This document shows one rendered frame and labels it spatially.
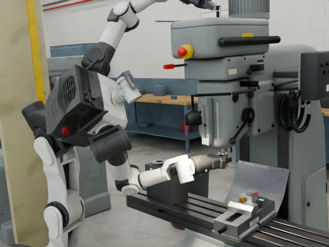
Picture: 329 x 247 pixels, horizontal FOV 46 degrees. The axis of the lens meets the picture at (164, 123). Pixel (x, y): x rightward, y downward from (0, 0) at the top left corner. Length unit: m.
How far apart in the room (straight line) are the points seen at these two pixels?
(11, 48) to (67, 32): 7.61
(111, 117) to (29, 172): 1.67
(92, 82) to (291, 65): 1.07
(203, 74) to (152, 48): 6.44
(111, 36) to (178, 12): 5.82
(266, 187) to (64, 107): 1.16
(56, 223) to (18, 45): 1.56
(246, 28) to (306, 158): 0.84
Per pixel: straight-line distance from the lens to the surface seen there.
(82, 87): 1.61
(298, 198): 2.24
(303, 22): 6.27
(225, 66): 1.67
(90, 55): 1.79
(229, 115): 1.75
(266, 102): 1.95
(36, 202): 3.31
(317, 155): 2.38
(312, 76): 1.84
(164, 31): 7.92
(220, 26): 1.62
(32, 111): 1.96
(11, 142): 3.11
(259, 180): 2.22
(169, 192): 2.10
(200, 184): 3.85
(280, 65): 2.08
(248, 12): 1.95
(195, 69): 1.76
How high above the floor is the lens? 1.77
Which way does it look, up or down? 11 degrees down
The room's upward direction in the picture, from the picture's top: 3 degrees counter-clockwise
